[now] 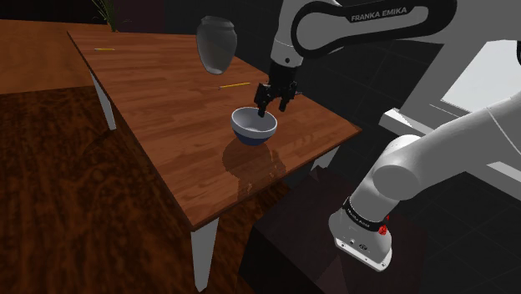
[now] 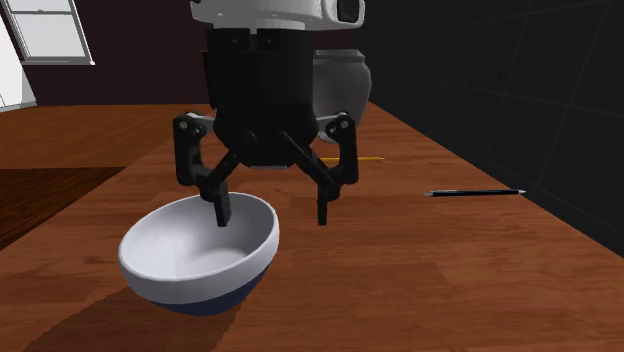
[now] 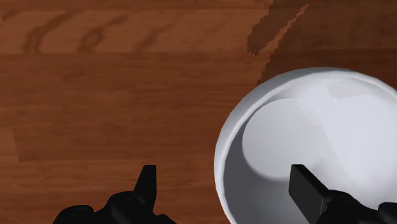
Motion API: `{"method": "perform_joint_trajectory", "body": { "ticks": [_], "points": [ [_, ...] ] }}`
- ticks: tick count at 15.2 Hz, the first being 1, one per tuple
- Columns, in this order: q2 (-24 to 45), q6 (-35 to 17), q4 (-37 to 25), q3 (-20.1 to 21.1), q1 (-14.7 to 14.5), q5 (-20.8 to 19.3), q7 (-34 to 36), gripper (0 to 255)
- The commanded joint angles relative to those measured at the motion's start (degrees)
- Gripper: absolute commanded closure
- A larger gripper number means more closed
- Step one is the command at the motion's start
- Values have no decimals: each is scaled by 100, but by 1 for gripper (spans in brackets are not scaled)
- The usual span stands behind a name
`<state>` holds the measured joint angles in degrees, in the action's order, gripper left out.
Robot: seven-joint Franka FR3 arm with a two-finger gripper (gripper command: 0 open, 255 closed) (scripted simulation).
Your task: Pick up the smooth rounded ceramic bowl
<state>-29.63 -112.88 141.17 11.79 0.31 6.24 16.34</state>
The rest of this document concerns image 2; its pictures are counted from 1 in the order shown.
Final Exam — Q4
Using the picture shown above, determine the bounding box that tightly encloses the black pen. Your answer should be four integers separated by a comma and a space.
423, 188, 527, 198

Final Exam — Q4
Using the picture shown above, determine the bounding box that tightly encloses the white framed window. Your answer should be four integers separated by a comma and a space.
1, 0, 96, 67

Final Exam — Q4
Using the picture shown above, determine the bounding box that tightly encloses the white round jar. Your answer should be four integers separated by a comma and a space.
310, 48, 373, 144

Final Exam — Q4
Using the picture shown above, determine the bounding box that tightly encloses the yellow pencil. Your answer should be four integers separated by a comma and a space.
319, 156, 386, 163

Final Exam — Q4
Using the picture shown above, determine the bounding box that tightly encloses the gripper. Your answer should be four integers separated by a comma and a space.
172, 27, 361, 228

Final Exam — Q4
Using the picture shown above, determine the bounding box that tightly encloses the white bowl with blue base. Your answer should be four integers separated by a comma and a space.
118, 191, 282, 318

